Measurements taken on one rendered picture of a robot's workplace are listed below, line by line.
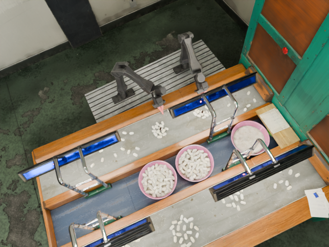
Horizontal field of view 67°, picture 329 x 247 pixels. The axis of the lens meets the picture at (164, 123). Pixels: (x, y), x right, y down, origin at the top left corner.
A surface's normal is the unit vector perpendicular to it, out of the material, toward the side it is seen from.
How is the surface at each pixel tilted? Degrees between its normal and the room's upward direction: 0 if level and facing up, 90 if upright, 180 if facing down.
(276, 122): 0
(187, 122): 0
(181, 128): 0
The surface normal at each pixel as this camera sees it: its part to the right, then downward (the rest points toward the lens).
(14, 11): 0.46, 0.78
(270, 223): -0.09, -0.43
